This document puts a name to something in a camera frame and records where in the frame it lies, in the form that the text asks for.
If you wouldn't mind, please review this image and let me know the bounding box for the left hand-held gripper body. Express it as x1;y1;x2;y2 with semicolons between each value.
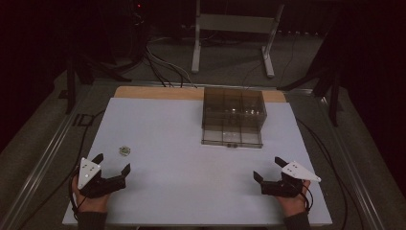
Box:
77;156;127;199

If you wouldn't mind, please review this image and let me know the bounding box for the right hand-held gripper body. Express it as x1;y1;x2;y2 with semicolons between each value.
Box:
260;160;323;198

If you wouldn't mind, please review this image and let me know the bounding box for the smoky clear drawer cabinet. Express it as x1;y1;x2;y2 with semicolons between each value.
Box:
201;86;268;132

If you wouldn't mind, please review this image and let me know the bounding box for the person's left hand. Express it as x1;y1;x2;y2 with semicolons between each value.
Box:
71;174;111;214

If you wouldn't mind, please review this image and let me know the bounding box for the person's right hand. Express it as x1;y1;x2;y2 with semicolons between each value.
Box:
275;179;312;219

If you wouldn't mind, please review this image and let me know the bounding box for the black tape mark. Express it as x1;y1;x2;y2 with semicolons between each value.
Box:
72;112;96;127

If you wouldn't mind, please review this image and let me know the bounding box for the white board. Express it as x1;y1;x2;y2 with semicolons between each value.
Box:
61;97;333;227

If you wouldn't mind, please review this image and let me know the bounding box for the black tripod stand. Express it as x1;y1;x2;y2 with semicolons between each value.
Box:
277;60;342;127
64;44;132;115

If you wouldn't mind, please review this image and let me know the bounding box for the grey metal stand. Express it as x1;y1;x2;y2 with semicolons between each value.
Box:
191;0;285;80

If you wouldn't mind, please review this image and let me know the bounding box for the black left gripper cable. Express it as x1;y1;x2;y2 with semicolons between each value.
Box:
17;109;107;230

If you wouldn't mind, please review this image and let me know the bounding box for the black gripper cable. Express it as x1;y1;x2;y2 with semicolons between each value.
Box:
296;117;350;230
17;109;107;230

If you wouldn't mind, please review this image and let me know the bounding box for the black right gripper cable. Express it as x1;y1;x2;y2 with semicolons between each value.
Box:
296;117;350;230

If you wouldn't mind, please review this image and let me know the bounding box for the aluminium rail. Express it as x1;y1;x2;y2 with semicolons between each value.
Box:
0;83;94;230
317;95;388;230

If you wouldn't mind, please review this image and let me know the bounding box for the thin black floor cable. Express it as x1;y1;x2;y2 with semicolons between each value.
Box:
241;33;299;89

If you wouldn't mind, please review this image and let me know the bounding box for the bundle of floor cables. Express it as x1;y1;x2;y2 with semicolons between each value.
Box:
144;36;198;89

